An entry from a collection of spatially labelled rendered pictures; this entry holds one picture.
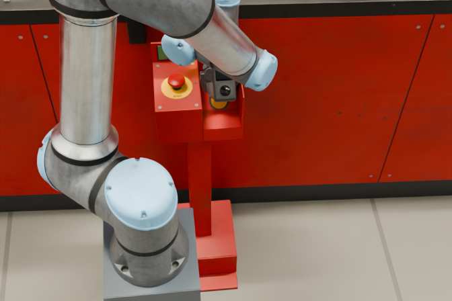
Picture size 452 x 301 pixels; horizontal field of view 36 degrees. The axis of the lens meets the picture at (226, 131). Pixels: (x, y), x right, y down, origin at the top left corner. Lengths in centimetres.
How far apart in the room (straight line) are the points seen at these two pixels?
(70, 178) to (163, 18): 39
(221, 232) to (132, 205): 100
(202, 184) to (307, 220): 54
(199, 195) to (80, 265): 52
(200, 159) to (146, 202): 65
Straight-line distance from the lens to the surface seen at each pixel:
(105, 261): 136
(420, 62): 189
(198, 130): 161
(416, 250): 232
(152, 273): 129
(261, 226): 228
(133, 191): 116
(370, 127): 206
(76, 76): 109
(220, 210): 217
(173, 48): 132
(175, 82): 156
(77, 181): 122
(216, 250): 210
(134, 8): 94
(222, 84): 147
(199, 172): 183
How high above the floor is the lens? 197
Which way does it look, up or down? 52 degrees down
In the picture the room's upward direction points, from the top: 1 degrees clockwise
